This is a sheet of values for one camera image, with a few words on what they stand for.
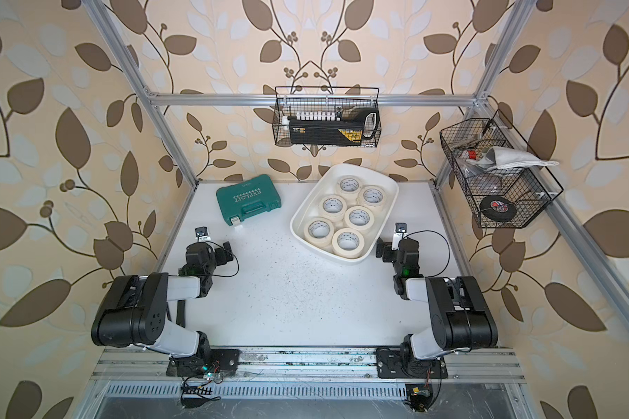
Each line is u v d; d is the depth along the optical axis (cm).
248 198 109
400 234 80
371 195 112
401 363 73
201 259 74
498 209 72
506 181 72
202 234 83
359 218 105
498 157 64
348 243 99
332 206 110
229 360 75
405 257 71
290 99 91
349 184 116
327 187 115
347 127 85
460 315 44
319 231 104
